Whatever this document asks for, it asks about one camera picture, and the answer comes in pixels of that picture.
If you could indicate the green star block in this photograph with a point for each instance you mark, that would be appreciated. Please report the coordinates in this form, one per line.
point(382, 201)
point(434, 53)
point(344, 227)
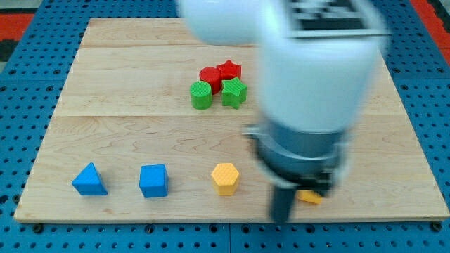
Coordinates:
point(233, 93)

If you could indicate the yellow block behind pusher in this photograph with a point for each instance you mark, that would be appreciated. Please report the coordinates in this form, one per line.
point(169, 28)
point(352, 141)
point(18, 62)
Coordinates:
point(309, 196)

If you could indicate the red cylinder block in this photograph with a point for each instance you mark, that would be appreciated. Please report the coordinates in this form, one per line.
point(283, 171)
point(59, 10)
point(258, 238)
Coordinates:
point(212, 76)

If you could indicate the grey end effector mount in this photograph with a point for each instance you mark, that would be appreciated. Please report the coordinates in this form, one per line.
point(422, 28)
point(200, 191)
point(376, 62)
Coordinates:
point(298, 160)

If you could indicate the wooden board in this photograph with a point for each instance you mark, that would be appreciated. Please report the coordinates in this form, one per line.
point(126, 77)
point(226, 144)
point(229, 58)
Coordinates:
point(126, 103)

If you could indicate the blue cube block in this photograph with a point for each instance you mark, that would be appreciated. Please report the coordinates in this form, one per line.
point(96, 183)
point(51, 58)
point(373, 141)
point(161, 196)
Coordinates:
point(153, 180)

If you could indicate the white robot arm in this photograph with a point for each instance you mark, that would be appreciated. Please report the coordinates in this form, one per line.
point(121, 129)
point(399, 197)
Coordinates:
point(315, 63)

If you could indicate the green cylinder block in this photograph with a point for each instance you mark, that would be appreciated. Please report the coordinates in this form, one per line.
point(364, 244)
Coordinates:
point(201, 95)

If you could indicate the blue triangle block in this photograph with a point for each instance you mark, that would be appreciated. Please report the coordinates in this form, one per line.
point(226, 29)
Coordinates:
point(89, 182)

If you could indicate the yellow hexagon block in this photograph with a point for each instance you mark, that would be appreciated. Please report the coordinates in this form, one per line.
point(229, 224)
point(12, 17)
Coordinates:
point(225, 179)

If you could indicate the red star block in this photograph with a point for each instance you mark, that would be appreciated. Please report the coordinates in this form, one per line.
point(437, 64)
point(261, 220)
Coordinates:
point(229, 70)

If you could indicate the dark cylindrical pusher stick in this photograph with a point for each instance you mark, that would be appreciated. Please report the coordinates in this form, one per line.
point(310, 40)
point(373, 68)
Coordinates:
point(281, 204)

